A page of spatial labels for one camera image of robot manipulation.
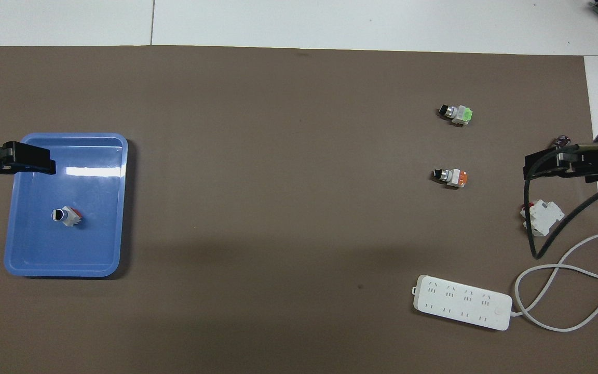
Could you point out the small dark capacitor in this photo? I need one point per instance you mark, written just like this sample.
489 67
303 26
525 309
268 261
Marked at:
561 140

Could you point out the orange base rotary switch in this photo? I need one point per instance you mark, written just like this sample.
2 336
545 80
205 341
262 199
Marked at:
452 177

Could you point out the green base rotary switch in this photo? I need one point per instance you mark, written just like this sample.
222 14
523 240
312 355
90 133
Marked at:
457 115

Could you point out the blue plastic tray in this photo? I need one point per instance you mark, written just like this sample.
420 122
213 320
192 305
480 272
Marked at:
91 239

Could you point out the red base rotary switch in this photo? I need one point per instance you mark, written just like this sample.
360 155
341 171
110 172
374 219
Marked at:
68 216

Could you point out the white circuit breaker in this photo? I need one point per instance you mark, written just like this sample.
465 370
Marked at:
543 217

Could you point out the white power strip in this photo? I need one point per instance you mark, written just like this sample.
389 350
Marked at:
462 302

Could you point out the brown table mat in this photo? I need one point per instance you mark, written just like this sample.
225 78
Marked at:
278 208

